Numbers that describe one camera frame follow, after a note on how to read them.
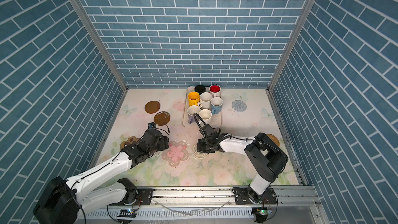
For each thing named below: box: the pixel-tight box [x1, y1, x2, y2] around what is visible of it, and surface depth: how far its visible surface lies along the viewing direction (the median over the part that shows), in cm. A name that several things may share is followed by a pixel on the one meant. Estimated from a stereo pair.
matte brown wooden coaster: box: [144, 100, 161, 115], surface depth 111 cm
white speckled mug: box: [197, 91, 213, 109], surface depth 107 cm
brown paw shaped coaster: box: [120, 135, 140, 151], surface depth 94 cm
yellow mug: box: [187, 91, 201, 107], surface depth 105 cm
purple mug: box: [187, 105, 201, 124], surface depth 100 cm
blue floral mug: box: [210, 96, 224, 115], surface depth 101 cm
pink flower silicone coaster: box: [161, 140, 190, 168], surface depth 89 cm
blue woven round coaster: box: [231, 100, 248, 113], surface depth 114 cm
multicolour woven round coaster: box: [192, 143, 209, 159], surface depth 88 cm
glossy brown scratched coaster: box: [153, 111, 171, 126], surface depth 105 cm
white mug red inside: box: [209, 84, 222, 98], surface depth 112 cm
